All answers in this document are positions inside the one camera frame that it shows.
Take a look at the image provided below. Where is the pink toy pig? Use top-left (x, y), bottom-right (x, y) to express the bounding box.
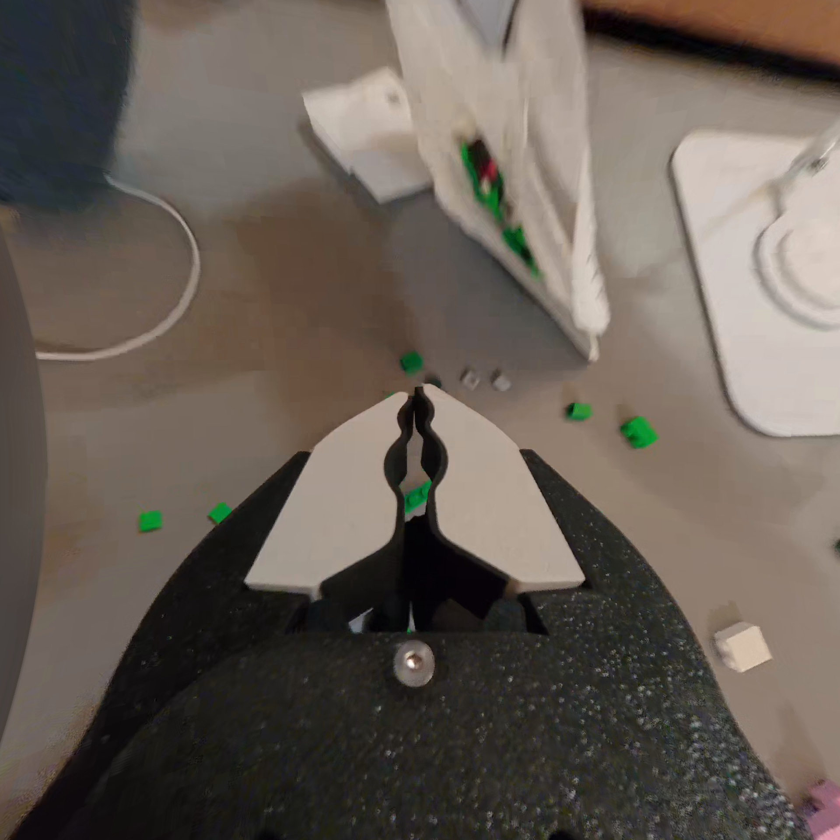
top-left (804, 780), bottom-right (840, 837)

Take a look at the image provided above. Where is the white printed paper bag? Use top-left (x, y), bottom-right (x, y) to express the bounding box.
top-left (384, 0), bottom-right (611, 362)

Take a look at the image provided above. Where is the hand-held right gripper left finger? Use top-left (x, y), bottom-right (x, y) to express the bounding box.
top-left (244, 387), bottom-right (418, 632)

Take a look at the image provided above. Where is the bunch of mixed coloured bricks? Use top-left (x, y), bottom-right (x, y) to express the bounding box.
top-left (459, 138), bottom-right (546, 280)

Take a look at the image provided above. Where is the grey desk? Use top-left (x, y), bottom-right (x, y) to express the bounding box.
top-left (0, 0), bottom-right (840, 815)

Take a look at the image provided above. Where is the white brick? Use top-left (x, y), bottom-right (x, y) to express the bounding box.
top-left (714, 622), bottom-right (773, 673)

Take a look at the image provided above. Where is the white cable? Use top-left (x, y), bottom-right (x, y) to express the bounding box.
top-left (33, 174), bottom-right (201, 362)

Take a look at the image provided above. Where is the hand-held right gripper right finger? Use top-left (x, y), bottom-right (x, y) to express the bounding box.
top-left (413, 384), bottom-right (586, 630)

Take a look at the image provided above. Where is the folded white paper packet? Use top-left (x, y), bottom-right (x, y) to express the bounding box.
top-left (302, 66), bottom-right (434, 204)

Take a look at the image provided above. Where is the white metal stand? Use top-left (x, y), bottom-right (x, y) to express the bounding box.
top-left (669, 118), bottom-right (840, 437)

